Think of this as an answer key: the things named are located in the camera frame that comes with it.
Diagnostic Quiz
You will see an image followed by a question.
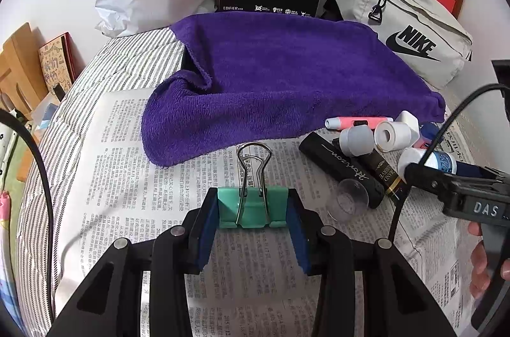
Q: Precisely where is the newspaper sheet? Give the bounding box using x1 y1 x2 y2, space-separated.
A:
54 87 491 337

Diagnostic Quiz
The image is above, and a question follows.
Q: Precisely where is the wooden chair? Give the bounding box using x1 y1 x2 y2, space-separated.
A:
1 23 48 115

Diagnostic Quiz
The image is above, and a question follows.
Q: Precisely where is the clear plastic cup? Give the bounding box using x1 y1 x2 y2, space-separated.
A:
326 179 369 223

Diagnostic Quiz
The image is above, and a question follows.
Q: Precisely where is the small white jar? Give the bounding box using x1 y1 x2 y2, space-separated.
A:
374 121 413 152

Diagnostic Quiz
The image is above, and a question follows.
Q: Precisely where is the patterned brown notebook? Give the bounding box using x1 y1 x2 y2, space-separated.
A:
38 32 78 100

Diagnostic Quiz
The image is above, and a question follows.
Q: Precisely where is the person's right hand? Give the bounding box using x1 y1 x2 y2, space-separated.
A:
470 241 510 299

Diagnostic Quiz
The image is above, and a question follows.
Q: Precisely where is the black cable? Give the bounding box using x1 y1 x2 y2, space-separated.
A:
0 108 55 329

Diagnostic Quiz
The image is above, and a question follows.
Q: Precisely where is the pink white pen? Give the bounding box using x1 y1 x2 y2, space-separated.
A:
324 117 393 131

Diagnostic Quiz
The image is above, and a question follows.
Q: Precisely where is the black gold cosmetic tube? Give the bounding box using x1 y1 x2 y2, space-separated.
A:
333 138 410 204

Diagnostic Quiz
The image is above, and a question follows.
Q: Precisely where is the striped bed sheet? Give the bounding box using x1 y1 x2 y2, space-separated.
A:
15 26 491 337

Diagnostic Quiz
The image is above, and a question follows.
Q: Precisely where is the white blue labelled bottle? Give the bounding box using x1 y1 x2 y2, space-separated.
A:
397 147 483 183

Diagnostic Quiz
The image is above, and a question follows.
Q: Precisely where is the purple towel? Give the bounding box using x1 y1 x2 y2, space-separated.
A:
141 11 445 167

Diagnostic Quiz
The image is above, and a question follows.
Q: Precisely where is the green binder clip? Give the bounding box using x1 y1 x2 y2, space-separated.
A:
217 142 289 229

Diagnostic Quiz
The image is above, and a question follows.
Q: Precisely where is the black signature tube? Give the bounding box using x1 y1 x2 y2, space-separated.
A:
299 132 385 209

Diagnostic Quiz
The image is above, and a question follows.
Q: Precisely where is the grey Nike waist bag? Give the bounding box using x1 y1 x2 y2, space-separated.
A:
329 0 473 88

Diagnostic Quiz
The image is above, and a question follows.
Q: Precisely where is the white cube box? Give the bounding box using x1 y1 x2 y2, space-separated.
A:
396 111 420 144

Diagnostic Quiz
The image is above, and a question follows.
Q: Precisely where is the white round cap bottle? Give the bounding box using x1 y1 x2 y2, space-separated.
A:
339 125 375 157

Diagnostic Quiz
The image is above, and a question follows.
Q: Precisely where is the blue red cap jar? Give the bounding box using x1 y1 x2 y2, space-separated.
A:
412 122 440 149

